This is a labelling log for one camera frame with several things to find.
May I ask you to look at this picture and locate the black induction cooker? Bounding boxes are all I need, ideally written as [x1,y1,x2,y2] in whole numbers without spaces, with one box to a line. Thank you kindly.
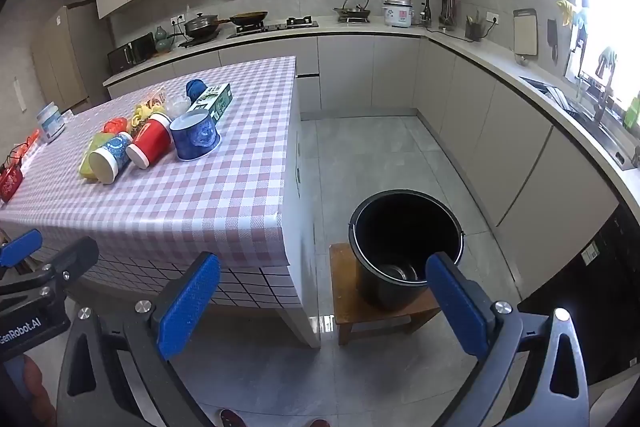
[178,32,221,48]

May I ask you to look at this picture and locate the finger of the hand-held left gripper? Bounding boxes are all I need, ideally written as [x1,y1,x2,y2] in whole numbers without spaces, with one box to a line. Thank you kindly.
[0,229,43,275]
[0,236,99,297]

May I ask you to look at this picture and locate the black cleaver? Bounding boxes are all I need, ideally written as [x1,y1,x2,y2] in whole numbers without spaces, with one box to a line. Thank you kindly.
[546,18,559,62]

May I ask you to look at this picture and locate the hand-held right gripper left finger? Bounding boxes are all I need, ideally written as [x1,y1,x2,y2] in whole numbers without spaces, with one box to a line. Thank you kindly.
[56,251,223,427]

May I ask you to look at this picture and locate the steel kitchen sink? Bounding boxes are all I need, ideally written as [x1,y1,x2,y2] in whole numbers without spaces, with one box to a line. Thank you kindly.
[520,77,637,170]

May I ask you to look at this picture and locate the black utensil holder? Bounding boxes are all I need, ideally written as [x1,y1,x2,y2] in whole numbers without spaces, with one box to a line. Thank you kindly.
[464,12,485,42]

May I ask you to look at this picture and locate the blue white paper cup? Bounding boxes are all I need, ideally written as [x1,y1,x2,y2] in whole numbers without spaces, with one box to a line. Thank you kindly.
[89,132,133,185]

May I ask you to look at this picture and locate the yellow bag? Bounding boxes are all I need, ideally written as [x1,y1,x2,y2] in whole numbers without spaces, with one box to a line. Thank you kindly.
[129,103,166,132]

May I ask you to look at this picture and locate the black microwave oven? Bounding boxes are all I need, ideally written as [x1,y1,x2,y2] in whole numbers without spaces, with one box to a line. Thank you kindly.
[107,32,157,75]

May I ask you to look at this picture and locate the person's left hand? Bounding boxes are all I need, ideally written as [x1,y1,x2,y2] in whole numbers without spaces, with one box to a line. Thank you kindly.
[20,355,57,427]

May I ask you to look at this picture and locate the white grid tablecloth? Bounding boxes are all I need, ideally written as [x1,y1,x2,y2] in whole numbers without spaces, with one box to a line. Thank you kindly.
[75,249,306,310]

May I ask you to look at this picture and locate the dark blue paper bowl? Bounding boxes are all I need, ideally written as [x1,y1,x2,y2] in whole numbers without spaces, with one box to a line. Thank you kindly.
[169,108,222,162]

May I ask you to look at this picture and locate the clear plastic bag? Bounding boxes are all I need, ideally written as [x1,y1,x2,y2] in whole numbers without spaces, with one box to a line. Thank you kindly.
[164,96,193,118]

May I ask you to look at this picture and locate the black pan with lid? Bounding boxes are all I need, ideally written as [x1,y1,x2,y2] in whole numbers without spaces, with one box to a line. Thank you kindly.
[182,12,233,40]

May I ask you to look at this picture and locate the beige base cabinets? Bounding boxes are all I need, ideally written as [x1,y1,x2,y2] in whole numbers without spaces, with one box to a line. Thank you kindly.
[102,32,621,298]

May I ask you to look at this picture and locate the yellow green packet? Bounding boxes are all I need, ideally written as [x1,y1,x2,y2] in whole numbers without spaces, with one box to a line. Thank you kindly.
[78,134,113,180]

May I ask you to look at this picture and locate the black built-in oven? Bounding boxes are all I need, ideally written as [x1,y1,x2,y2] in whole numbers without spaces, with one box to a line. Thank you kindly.
[517,202,640,427]

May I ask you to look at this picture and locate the metal utensil rack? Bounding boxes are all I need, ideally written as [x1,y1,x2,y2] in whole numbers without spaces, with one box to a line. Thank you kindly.
[438,0,458,32]

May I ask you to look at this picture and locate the brown wooden stool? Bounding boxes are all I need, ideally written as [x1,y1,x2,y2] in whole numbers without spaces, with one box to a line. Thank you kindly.
[329,243,443,347]

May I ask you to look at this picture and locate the green plastic bottle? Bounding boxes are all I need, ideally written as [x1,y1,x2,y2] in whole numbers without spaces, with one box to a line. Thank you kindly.
[622,97,640,130]

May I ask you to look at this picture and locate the black plastic bucket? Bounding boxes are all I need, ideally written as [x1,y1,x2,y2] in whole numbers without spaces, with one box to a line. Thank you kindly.
[348,190,465,313]

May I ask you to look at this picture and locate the bright window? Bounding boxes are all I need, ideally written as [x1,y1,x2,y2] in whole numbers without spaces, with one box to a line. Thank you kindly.
[565,0,640,108]

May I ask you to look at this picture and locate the metal faucet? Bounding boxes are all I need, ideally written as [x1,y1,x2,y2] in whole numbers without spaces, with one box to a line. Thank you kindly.
[592,57,617,128]

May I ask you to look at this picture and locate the orange plastic item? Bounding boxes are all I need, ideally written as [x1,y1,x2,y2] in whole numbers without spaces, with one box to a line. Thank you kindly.
[22,129,42,158]

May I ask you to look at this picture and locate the black gas stove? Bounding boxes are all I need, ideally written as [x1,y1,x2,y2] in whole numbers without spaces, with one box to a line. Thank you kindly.
[226,18,319,40]

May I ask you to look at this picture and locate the red paper cup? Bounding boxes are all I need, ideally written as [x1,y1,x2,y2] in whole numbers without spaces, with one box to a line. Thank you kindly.
[125,112,173,170]

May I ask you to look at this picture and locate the black wok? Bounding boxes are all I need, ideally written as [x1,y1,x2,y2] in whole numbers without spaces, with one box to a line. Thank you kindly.
[229,10,269,28]

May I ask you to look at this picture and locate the beige refrigerator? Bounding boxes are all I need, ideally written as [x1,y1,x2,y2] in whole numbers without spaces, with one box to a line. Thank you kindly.
[31,4,91,112]

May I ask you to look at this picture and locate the white jar blue label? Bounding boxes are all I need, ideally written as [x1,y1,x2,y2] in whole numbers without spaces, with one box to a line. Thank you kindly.
[36,103,67,144]

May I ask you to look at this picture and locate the beige cutting board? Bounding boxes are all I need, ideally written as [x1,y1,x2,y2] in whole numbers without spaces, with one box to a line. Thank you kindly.
[512,8,538,56]

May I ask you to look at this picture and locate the white rice cooker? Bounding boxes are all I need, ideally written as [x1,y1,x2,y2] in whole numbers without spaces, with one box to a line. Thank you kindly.
[381,0,416,28]

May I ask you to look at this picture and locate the yellow rubber glove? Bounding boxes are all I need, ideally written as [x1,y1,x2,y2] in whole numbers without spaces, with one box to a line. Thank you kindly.
[556,0,576,28]

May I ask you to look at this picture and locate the metal pot with bail handle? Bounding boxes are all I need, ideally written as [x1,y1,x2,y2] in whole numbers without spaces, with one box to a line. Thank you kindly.
[332,0,373,24]

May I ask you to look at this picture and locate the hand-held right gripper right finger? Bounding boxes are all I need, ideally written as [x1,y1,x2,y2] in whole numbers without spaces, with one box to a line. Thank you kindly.
[425,252,591,427]

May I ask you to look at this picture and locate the green carton box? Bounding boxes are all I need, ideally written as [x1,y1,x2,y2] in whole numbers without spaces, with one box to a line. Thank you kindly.
[186,83,234,124]

